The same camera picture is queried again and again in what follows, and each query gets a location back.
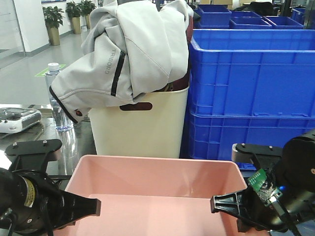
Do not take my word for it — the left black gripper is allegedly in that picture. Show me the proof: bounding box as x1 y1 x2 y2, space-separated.
0 139 101 236

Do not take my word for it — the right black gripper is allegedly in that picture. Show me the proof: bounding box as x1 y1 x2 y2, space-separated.
210 143 305 233

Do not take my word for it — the pink plastic bin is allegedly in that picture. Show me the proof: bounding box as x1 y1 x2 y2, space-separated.
55 155 246 236

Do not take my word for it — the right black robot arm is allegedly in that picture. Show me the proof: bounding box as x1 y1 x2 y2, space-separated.
210 130 315 236

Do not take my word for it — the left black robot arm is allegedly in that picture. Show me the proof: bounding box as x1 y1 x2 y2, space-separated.
0 139 101 236

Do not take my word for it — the blue bin background middle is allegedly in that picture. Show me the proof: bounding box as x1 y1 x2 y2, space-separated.
229 11 272 30

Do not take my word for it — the blue bin background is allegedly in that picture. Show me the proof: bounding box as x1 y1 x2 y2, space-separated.
195 4 232 29
229 11 272 30
263 16 304 30

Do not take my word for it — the blue bin background right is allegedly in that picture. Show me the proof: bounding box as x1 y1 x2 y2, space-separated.
263 16 304 30

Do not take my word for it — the blue bin background left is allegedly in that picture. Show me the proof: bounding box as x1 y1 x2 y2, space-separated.
195 4 232 29

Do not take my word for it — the large blue crate lower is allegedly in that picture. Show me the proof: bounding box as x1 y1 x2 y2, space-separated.
189 112 315 161

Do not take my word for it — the large blue crate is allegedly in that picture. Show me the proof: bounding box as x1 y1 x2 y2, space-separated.
189 29 315 118
189 112 315 161

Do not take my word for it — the clear water bottle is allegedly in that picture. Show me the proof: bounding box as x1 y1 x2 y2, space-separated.
45 62 73 132

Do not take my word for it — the cream plastic basket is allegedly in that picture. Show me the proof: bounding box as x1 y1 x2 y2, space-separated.
89 88 188 158

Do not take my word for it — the white remote controller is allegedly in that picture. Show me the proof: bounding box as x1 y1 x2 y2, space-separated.
0 107 42 134

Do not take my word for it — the large blue crate upper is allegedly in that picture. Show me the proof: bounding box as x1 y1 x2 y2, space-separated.
189 29 315 118

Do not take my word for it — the grey jacket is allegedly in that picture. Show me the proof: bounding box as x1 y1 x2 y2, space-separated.
51 0 193 123

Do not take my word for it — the potted plant left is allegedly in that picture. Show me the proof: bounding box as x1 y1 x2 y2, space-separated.
42 6 64 46

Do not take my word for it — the potted plant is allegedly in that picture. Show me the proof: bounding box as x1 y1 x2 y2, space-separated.
42 6 64 46
65 1 82 34

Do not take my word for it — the potted plant middle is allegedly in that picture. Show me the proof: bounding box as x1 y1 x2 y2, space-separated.
65 1 82 34

